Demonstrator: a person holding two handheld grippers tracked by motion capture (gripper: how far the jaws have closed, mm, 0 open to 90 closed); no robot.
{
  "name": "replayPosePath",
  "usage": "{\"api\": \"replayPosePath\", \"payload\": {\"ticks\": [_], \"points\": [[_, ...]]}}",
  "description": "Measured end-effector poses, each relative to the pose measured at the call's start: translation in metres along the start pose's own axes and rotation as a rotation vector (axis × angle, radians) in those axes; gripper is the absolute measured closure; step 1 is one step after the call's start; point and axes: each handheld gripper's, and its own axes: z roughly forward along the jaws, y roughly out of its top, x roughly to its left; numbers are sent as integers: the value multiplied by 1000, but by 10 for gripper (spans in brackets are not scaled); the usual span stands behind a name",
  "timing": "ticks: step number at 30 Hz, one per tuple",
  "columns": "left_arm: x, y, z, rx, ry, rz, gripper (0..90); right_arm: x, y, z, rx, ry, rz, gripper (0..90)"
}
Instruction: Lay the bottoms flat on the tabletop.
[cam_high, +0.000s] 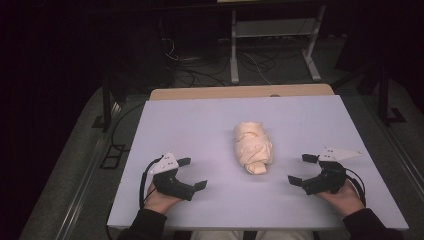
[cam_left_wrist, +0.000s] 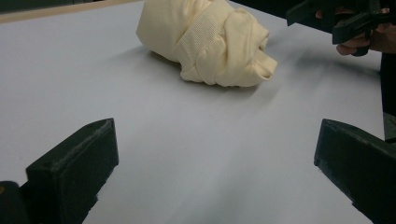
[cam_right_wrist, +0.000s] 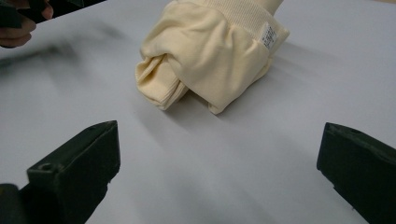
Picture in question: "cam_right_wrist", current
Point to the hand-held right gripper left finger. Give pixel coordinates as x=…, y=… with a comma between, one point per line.
x=77, y=168

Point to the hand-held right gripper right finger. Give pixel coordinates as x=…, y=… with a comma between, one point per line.
x=361, y=168

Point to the cream baby garment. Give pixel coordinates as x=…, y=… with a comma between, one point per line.
x=205, y=59

